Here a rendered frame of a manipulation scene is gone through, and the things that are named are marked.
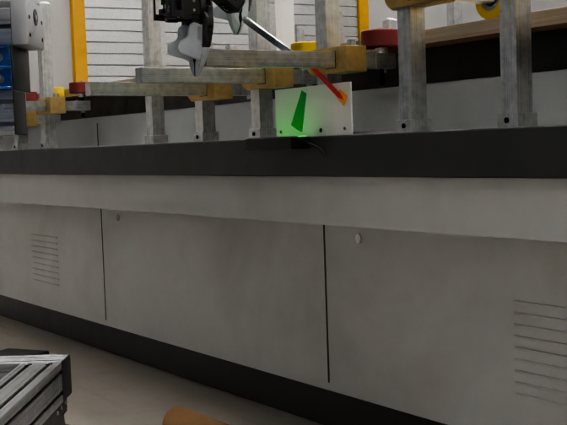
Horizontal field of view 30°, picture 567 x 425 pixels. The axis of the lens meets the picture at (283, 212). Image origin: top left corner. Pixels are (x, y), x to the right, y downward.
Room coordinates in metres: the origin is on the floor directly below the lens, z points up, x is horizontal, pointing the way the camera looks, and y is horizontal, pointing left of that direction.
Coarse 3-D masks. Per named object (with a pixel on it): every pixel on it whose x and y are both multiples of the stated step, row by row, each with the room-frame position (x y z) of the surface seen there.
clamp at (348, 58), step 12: (324, 48) 2.08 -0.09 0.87; (336, 48) 2.04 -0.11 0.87; (348, 48) 2.02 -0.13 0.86; (360, 48) 2.04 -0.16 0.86; (336, 60) 2.04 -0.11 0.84; (348, 60) 2.02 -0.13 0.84; (360, 60) 2.04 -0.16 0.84; (312, 72) 2.11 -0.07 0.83; (324, 72) 2.08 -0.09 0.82; (336, 72) 2.05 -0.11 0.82; (348, 72) 2.04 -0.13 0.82; (360, 72) 2.06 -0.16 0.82
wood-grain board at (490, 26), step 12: (540, 12) 1.83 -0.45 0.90; (552, 12) 1.81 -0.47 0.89; (564, 12) 1.79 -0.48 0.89; (456, 24) 2.01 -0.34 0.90; (468, 24) 1.98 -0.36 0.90; (480, 24) 1.95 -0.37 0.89; (492, 24) 1.93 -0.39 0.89; (540, 24) 1.83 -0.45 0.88; (552, 24) 1.81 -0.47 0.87; (564, 24) 1.82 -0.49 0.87; (432, 36) 2.06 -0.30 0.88; (444, 36) 2.04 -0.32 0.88; (456, 36) 2.01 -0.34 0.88; (468, 36) 1.98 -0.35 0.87; (480, 36) 1.97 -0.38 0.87; (492, 36) 1.98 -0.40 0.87; (396, 48) 2.16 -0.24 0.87; (72, 96) 3.55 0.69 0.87
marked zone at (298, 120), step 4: (304, 92) 2.14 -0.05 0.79; (300, 96) 2.15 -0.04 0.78; (304, 96) 2.14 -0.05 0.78; (300, 100) 2.15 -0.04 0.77; (304, 100) 2.14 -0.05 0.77; (300, 104) 2.15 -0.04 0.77; (304, 104) 2.14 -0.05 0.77; (296, 108) 2.16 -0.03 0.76; (300, 108) 2.15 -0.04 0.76; (304, 108) 2.14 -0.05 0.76; (296, 112) 2.16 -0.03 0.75; (300, 112) 2.15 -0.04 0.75; (304, 112) 2.14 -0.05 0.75; (296, 116) 2.16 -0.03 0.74; (300, 116) 2.15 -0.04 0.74; (296, 120) 2.16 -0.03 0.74; (300, 120) 2.15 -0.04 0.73; (292, 124) 2.17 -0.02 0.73; (296, 124) 2.16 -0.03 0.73; (300, 124) 2.15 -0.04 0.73; (296, 128) 2.16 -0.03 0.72; (300, 128) 2.15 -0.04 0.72
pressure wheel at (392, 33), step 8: (368, 32) 2.10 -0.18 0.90; (376, 32) 2.09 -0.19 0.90; (384, 32) 2.09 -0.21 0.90; (392, 32) 2.10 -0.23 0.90; (368, 40) 2.10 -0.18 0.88; (376, 40) 2.09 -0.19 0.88; (384, 40) 2.09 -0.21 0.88; (392, 40) 2.10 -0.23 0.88; (368, 48) 2.13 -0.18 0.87; (376, 48) 2.12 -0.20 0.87; (384, 48) 2.12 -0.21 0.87; (392, 48) 2.15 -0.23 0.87; (384, 80) 2.13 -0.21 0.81
